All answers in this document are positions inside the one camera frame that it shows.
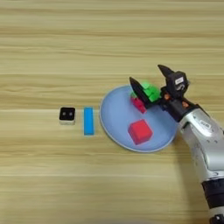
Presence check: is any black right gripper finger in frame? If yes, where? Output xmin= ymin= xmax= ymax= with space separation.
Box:
xmin=157 ymin=64 xmax=176 ymax=86
xmin=129 ymin=76 xmax=154 ymax=110

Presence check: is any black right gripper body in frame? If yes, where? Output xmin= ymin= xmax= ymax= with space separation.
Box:
xmin=146 ymin=87 xmax=200 ymax=123

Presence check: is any multicolour puzzle cube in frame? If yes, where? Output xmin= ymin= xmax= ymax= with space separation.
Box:
xmin=129 ymin=81 xmax=162 ymax=115

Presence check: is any red foam cube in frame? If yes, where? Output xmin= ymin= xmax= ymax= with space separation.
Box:
xmin=127 ymin=118 xmax=154 ymax=146

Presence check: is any small black box white label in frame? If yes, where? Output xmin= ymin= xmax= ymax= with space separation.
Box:
xmin=165 ymin=70 xmax=190 ymax=99

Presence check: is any light blue round plate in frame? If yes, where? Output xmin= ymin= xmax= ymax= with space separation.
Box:
xmin=99 ymin=84 xmax=179 ymax=153

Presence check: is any blue rectangular block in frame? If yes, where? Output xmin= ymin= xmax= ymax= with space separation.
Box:
xmin=83 ymin=107 xmax=95 ymax=137

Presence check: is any small black white cube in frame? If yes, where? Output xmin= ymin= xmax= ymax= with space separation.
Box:
xmin=59 ymin=107 xmax=76 ymax=126

